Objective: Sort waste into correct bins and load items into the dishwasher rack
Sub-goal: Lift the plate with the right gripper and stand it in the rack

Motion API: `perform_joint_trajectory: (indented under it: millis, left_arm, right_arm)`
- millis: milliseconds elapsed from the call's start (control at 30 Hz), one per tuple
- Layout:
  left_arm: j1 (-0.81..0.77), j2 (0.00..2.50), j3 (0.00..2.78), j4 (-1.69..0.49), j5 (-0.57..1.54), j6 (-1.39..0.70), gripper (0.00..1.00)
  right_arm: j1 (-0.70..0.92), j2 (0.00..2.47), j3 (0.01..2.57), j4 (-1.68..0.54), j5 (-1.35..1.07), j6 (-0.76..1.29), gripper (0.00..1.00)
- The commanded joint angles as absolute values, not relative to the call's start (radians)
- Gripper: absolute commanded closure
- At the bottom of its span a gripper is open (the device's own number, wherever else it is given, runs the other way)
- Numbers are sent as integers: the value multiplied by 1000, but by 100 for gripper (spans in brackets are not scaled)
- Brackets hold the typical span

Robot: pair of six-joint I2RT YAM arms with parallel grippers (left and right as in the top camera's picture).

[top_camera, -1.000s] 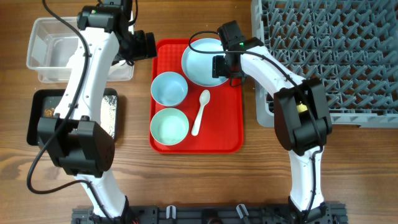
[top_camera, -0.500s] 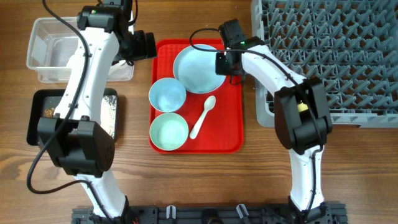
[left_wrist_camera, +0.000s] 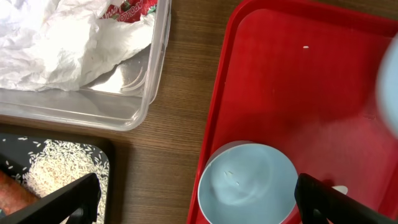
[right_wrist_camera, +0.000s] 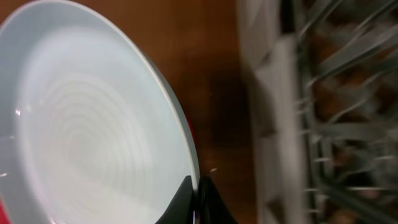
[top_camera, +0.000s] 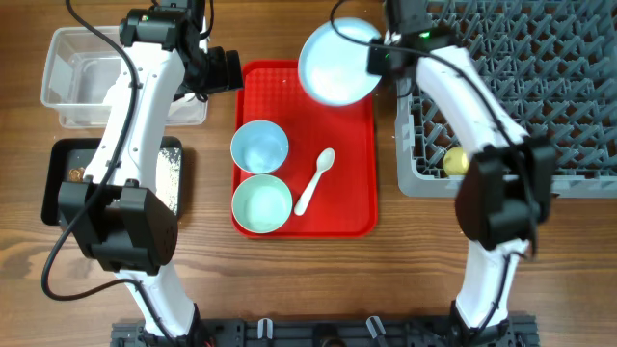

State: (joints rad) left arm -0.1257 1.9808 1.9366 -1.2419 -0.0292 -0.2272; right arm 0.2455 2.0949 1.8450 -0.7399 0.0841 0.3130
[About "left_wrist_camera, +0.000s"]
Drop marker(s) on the white rice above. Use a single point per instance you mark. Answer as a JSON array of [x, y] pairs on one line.
[[62, 168]]

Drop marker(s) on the red snack wrapper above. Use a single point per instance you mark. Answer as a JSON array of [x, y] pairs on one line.
[[129, 10]]

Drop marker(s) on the light blue bowl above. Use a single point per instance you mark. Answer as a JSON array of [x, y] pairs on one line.
[[247, 182]]

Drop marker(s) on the white plastic spoon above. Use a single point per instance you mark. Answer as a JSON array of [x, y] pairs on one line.
[[341, 188]]

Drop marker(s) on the clear plastic bin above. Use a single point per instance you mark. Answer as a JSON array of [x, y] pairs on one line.
[[118, 100]]

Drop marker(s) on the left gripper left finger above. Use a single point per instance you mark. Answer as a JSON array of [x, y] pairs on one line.
[[76, 202]]

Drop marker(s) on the orange carrot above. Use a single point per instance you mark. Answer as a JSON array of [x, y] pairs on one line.
[[14, 197]]

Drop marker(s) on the red serving tray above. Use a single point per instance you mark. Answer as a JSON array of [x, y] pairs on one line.
[[300, 76]]

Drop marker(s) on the white napkin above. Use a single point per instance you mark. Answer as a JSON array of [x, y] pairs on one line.
[[64, 44]]

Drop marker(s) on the black tray bin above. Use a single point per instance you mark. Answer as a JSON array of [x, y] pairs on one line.
[[56, 155]]

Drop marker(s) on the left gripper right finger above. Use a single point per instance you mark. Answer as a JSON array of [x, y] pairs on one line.
[[319, 203]]

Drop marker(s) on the light blue plate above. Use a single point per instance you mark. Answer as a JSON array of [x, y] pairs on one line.
[[386, 87]]

